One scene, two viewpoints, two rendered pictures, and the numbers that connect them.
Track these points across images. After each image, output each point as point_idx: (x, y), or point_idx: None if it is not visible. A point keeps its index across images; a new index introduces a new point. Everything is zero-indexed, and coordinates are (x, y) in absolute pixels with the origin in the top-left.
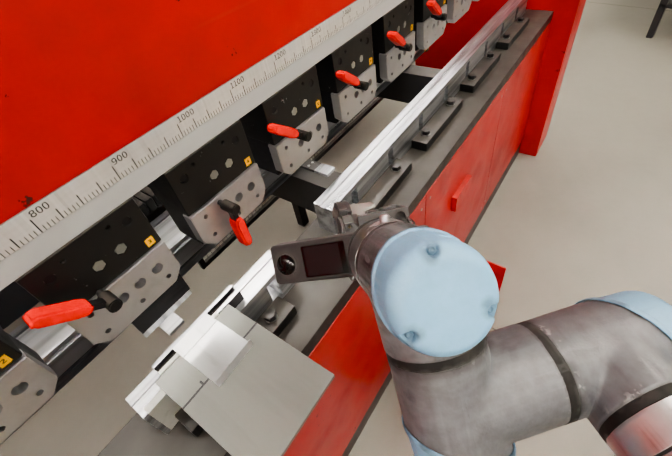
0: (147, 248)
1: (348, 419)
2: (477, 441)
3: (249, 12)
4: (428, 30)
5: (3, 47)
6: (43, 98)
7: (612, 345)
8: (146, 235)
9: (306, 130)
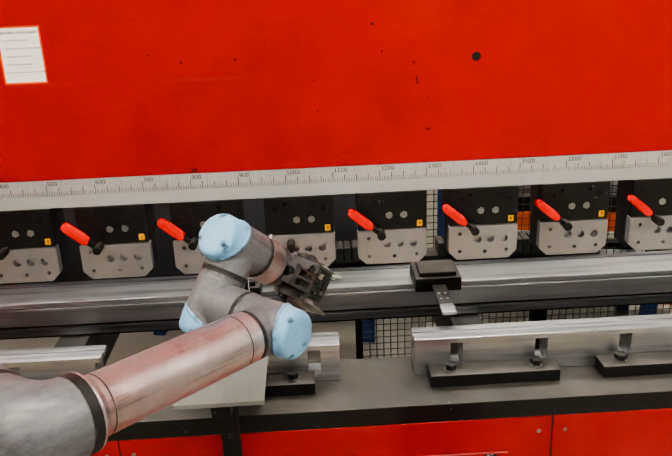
0: None
1: None
2: (195, 301)
3: (368, 132)
4: (642, 229)
5: (222, 105)
6: (225, 130)
7: (259, 303)
8: None
9: (396, 237)
